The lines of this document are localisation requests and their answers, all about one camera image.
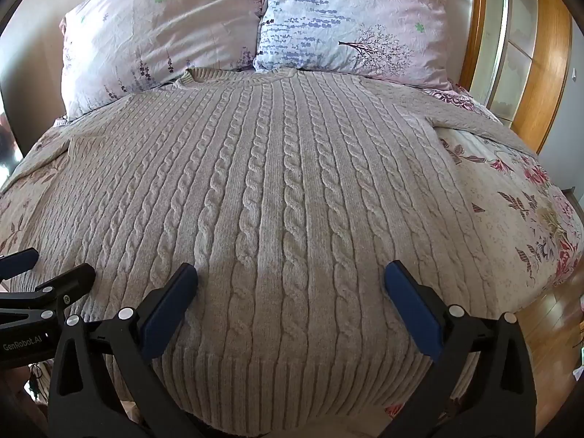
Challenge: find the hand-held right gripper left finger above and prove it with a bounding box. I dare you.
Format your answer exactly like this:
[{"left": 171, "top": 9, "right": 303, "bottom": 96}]
[{"left": 48, "top": 262, "right": 215, "bottom": 438}]

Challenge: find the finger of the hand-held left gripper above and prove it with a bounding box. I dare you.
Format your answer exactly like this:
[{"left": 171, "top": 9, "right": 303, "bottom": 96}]
[
  {"left": 0, "top": 247, "right": 39, "bottom": 280},
  {"left": 0, "top": 263, "right": 96, "bottom": 329}
]

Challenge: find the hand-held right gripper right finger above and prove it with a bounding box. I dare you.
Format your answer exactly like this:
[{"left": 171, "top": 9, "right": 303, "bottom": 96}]
[{"left": 379, "top": 260, "right": 537, "bottom": 438}]

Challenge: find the beige cable knit sweater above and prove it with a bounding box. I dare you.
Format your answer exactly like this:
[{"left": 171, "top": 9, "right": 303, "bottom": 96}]
[{"left": 0, "top": 68, "right": 543, "bottom": 425}]

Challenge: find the floral bedspread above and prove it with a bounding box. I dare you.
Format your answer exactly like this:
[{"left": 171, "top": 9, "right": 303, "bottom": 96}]
[{"left": 0, "top": 87, "right": 584, "bottom": 420}]

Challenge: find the pink floral pillow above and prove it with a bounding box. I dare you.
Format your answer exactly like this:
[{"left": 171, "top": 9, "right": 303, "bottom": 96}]
[{"left": 59, "top": 0, "right": 270, "bottom": 119}]

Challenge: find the wooden headboard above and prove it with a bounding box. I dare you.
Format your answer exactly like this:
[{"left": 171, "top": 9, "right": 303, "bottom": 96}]
[{"left": 458, "top": 0, "right": 573, "bottom": 156}]

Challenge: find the pale blue tree print pillow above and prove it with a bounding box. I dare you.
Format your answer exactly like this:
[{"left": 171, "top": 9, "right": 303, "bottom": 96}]
[{"left": 253, "top": 0, "right": 459, "bottom": 88}]

